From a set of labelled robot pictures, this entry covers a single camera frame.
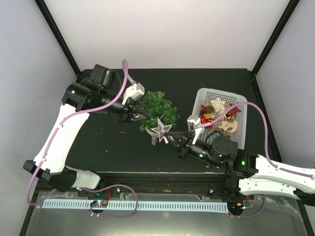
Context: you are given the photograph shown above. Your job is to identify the small green christmas tree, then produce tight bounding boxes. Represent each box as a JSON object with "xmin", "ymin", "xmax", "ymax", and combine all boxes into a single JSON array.
[{"xmin": 139, "ymin": 91, "xmax": 180, "ymax": 132}]

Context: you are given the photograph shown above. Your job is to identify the silver star tree topper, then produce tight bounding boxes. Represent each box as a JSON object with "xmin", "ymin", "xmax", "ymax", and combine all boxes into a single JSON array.
[{"xmin": 150, "ymin": 118, "xmax": 173, "ymax": 144}]

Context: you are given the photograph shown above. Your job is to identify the white perforated plastic basket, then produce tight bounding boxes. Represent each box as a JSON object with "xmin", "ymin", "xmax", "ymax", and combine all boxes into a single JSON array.
[{"xmin": 192, "ymin": 88, "xmax": 247, "ymax": 149}]

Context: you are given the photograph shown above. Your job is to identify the white bulb string lights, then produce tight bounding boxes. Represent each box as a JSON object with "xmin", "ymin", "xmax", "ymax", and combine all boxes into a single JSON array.
[{"xmin": 146, "ymin": 128, "xmax": 158, "ymax": 145}]

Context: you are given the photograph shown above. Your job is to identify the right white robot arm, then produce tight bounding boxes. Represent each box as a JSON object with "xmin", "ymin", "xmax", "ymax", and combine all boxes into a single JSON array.
[{"xmin": 166, "ymin": 132, "xmax": 315, "ymax": 207}]

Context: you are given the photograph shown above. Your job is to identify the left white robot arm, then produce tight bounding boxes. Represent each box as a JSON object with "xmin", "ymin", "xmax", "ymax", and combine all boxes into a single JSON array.
[{"xmin": 23, "ymin": 60, "xmax": 151, "ymax": 196}]

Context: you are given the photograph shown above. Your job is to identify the red gift box ornament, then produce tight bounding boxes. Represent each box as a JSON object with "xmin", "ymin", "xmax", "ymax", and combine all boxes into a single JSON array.
[{"xmin": 200, "ymin": 117, "xmax": 213, "ymax": 124}]

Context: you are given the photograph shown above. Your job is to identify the brown pine cone ornament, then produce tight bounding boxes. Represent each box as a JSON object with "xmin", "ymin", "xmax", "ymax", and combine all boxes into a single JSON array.
[{"xmin": 199, "ymin": 105, "xmax": 215, "ymax": 116}]

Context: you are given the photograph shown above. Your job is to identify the gold snowflake ornament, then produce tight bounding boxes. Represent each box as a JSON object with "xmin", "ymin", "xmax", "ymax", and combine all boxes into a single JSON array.
[{"xmin": 211, "ymin": 97, "xmax": 226, "ymax": 113}]

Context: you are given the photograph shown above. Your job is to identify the red star ornament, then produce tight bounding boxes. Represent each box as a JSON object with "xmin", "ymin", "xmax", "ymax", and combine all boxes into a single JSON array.
[{"xmin": 229, "ymin": 107, "xmax": 242, "ymax": 118}]

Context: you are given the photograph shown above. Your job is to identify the right circuit board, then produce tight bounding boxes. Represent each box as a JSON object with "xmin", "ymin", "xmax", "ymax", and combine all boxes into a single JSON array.
[{"xmin": 227, "ymin": 201, "xmax": 252, "ymax": 209}]

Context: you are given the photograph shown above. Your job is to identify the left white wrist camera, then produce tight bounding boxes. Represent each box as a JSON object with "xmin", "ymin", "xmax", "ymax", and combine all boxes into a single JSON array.
[{"xmin": 122, "ymin": 83, "xmax": 145, "ymax": 105}]

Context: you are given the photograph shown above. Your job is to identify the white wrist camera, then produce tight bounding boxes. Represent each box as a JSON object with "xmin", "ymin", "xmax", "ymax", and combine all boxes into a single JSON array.
[
  {"xmin": 187, "ymin": 115, "xmax": 204, "ymax": 145},
  {"xmin": 122, "ymin": 83, "xmax": 145, "ymax": 105}
]

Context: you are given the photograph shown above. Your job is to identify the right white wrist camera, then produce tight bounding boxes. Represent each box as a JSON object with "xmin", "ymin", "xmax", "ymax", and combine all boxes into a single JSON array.
[{"xmin": 187, "ymin": 115, "xmax": 204, "ymax": 145}]

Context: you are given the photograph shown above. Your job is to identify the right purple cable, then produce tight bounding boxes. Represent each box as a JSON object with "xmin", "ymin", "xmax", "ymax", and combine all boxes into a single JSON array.
[{"xmin": 194, "ymin": 102, "xmax": 315, "ymax": 179}]

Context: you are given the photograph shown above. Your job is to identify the purple cable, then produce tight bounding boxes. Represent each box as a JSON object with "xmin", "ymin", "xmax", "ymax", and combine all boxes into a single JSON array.
[
  {"xmin": 194, "ymin": 102, "xmax": 315, "ymax": 179},
  {"xmin": 26, "ymin": 59, "xmax": 136, "ymax": 206}
]

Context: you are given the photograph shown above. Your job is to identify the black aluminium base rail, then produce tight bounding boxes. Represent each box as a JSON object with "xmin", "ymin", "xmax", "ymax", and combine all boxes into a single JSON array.
[{"xmin": 39, "ymin": 172, "xmax": 247, "ymax": 197}]

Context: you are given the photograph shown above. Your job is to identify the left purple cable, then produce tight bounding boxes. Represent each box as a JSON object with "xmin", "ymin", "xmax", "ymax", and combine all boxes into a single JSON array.
[{"xmin": 26, "ymin": 59, "xmax": 136, "ymax": 206}]

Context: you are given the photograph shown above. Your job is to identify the white slotted cable duct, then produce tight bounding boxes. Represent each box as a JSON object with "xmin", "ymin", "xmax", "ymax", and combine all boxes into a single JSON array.
[{"xmin": 42, "ymin": 199, "xmax": 228, "ymax": 213}]

